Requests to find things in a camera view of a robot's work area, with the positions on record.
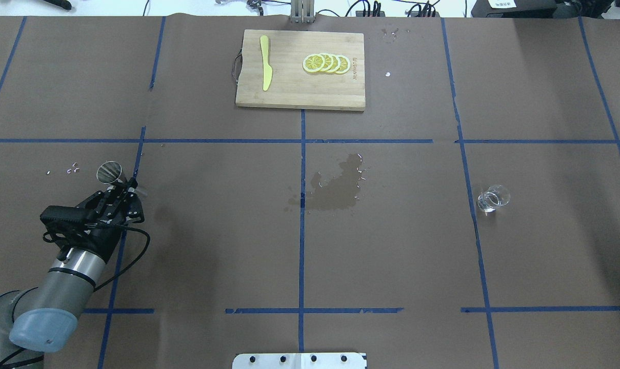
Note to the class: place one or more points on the yellow plastic knife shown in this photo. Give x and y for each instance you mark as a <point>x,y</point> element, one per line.
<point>264,42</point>

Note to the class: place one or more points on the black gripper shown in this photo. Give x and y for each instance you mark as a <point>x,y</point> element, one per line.
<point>102,235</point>

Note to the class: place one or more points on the clear glass beaker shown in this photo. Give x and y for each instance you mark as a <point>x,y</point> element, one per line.
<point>493,198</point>

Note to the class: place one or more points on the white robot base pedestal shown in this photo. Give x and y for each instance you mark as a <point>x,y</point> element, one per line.
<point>301,360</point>

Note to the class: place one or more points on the bamboo cutting board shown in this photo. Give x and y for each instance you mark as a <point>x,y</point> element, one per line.
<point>291,86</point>

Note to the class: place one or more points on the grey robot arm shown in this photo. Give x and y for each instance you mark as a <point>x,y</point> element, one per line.
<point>41,320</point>

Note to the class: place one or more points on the lemon slice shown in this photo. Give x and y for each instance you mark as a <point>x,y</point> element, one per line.
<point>344,65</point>
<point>336,63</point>
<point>313,63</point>
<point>329,62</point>

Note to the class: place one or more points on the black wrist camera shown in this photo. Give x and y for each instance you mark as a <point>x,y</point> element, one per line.
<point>67,222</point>

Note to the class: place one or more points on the steel double jigger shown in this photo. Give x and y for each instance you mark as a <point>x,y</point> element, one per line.
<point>111,174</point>

